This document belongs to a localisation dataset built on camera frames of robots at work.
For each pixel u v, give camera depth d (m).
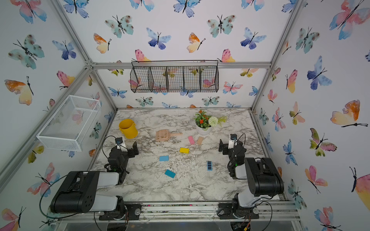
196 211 0.76
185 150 0.96
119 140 0.77
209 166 0.89
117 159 0.69
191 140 1.02
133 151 0.83
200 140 1.02
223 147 0.84
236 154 0.70
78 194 0.44
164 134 1.03
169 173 0.87
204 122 0.93
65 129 1.14
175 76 0.98
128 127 0.96
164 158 0.94
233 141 0.79
